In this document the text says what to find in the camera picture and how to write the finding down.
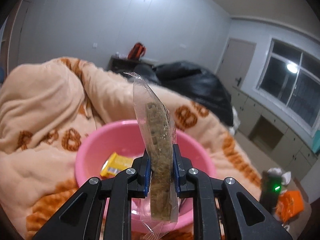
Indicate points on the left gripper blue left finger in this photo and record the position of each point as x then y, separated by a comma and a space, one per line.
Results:
141, 182

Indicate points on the low grey cabinets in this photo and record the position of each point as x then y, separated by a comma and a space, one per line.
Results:
273, 136

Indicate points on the pink plastic basin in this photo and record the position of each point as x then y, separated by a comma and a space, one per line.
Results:
101, 208

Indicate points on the red orange bag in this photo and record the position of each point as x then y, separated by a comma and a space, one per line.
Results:
137, 52

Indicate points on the black leather jacket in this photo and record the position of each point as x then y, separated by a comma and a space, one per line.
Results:
194, 82

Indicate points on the clear oat bar packet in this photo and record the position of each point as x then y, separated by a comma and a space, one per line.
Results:
159, 210

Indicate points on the yellow snack packet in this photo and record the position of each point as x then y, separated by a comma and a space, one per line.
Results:
115, 164

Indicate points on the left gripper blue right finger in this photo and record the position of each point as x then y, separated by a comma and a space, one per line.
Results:
181, 165

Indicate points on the dark wooden desk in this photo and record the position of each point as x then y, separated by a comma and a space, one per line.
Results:
118, 64

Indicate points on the orange plastic bag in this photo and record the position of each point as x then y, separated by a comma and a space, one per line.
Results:
289, 205

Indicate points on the window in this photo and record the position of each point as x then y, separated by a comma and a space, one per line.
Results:
290, 78

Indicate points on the grey door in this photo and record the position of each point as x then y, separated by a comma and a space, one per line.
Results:
235, 63

